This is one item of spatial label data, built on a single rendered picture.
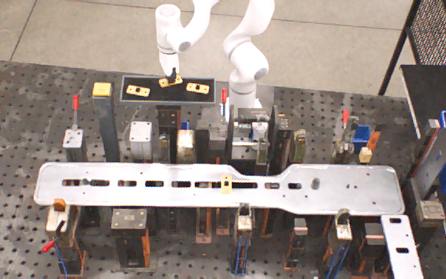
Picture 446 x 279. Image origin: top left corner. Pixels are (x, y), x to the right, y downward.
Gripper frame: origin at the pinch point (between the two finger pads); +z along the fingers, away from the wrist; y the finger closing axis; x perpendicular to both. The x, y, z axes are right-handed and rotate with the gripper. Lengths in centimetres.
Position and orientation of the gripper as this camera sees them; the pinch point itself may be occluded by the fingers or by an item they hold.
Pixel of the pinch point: (170, 77)
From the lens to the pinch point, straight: 225.8
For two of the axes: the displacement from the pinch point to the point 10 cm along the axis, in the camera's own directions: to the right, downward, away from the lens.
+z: -0.4, 6.2, 7.8
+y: 3.6, 7.4, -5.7
